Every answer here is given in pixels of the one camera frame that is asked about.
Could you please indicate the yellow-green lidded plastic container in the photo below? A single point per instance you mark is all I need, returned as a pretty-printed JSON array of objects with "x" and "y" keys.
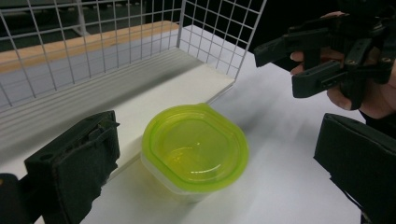
[{"x": 194, "y": 149}]

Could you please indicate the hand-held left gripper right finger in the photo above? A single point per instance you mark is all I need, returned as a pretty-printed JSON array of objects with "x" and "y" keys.
[{"x": 364, "y": 161}]

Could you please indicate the white desk frame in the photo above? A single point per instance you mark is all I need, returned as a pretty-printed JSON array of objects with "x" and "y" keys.
[{"x": 82, "y": 18}]

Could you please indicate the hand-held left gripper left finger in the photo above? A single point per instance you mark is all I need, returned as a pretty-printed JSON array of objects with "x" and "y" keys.
[{"x": 81, "y": 161}]

